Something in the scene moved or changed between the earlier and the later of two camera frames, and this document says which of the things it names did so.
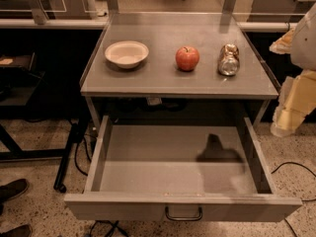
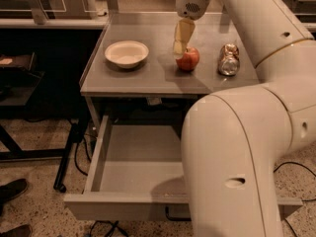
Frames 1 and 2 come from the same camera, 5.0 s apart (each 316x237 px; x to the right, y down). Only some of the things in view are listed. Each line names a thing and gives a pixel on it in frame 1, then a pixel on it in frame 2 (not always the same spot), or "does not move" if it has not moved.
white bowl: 127,54 does not move
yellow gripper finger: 297,102 to 192,3
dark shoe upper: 12,190 does not move
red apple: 187,58 does not move
